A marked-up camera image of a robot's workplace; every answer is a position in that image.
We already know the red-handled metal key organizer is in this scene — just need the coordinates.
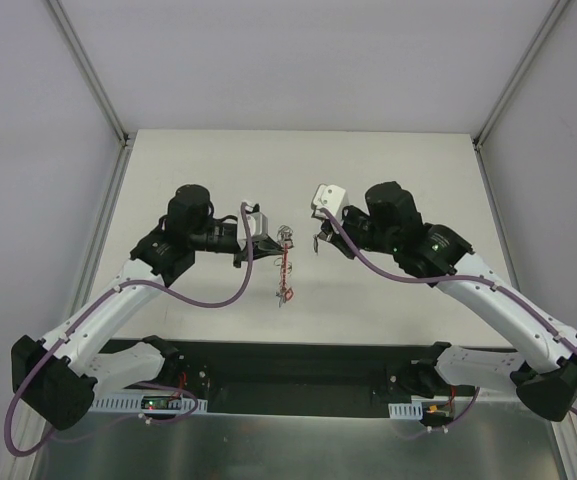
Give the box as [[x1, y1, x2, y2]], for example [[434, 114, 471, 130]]
[[275, 225, 294, 307]]

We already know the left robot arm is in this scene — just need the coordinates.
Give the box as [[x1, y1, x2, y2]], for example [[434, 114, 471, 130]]
[[11, 184, 282, 431]]

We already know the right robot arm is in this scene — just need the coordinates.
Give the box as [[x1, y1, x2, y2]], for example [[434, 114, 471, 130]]
[[311, 181, 577, 422]]

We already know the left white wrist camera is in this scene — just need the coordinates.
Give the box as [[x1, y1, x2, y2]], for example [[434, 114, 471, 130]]
[[237, 201, 268, 250]]

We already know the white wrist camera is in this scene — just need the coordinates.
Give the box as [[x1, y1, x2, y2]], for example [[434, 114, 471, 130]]
[[311, 184, 350, 221], [237, 201, 268, 250]]

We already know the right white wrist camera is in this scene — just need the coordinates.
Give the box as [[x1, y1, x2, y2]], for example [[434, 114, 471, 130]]
[[311, 184, 350, 221]]

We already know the left aluminium frame post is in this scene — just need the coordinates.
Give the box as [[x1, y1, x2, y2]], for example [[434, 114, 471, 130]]
[[44, 0, 135, 146]]

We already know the aluminium frame post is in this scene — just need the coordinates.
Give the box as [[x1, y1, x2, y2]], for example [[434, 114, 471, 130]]
[[472, 0, 574, 149], [44, 0, 135, 146]]

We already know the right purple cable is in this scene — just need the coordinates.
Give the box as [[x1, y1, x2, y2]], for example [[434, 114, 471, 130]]
[[317, 207, 577, 441]]

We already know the purple cable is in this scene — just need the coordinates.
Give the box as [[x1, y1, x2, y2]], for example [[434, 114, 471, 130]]
[[317, 207, 577, 441], [4, 201, 259, 458]]

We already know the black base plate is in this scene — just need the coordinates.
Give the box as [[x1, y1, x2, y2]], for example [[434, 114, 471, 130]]
[[120, 339, 489, 416]]

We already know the right white cable duct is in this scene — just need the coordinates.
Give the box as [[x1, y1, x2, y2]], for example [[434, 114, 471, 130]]
[[388, 401, 424, 421]]

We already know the white cable duct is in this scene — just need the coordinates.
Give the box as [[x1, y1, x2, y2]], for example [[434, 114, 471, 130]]
[[388, 401, 424, 421], [89, 392, 208, 415]]

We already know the left white cable duct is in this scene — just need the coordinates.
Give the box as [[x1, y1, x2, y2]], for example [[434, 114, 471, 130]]
[[89, 392, 208, 415]]

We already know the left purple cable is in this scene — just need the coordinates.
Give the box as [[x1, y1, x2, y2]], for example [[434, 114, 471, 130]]
[[4, 201, 259, 458]]

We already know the right aluminium frame post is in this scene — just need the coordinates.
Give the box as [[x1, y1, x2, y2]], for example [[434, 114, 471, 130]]
[[472, 0, 574, 149]]

